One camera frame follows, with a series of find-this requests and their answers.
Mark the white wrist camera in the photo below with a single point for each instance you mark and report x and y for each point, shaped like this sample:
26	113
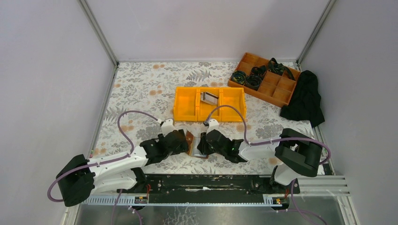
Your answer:
167	126
211	124

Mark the loose dark floral tie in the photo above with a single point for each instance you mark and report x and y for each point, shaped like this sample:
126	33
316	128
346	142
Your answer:
279	68

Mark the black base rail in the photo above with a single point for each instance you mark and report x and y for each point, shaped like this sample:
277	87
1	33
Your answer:
240	189

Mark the brown leather card holder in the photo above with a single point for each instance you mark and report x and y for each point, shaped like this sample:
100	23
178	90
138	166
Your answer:
193	142

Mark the rolled tie dark brown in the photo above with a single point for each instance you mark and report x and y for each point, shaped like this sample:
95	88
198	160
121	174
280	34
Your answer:
253	82

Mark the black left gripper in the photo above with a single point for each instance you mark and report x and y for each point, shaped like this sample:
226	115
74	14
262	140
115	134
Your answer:
180	141

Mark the rolled tie green yellow pattern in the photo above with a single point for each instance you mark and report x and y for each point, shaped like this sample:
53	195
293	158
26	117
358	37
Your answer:
239	77

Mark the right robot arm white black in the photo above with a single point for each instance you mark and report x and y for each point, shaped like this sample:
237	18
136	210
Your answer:
299	154

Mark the rolled tie dark orange pattern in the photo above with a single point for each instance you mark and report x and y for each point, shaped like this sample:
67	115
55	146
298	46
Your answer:
259	71

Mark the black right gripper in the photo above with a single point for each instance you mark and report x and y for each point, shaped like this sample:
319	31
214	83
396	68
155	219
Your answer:
210	142

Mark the yellow plastic bin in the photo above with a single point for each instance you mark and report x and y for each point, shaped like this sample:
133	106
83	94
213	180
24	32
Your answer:
205	109
185	104
234	97

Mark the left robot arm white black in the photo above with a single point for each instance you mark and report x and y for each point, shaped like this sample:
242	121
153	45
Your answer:
83	177

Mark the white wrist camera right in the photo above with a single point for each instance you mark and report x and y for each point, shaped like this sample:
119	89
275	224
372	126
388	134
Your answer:
211	124

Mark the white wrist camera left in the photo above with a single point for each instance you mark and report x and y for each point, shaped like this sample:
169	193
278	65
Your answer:
167	126

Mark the black cloth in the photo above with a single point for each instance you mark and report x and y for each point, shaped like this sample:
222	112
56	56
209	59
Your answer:
305	103

